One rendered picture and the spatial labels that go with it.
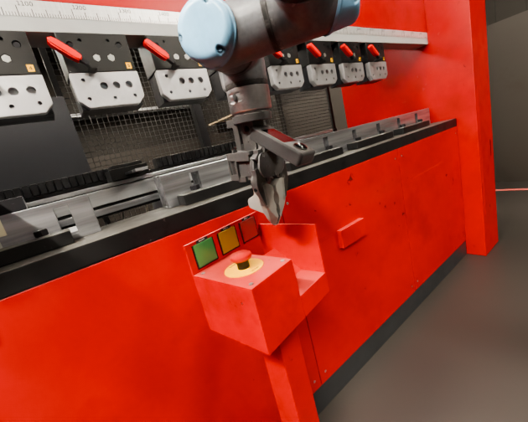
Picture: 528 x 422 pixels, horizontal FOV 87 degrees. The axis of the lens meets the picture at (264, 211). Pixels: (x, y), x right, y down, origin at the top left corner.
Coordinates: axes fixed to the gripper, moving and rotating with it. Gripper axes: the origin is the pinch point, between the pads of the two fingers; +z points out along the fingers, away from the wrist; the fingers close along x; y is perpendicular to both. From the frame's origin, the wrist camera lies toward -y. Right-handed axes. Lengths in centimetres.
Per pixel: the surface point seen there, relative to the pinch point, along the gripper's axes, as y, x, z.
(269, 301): -6.0, 12.2, 9.1
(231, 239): 9.8, 4.4, 3.7
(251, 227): 9.8, -2.0, 3.5
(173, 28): 38, -14, -47
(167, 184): 38.5, -0.2, -7.0
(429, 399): -17, -45, 83
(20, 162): 98, 20, -20
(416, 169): 2, -112, 14
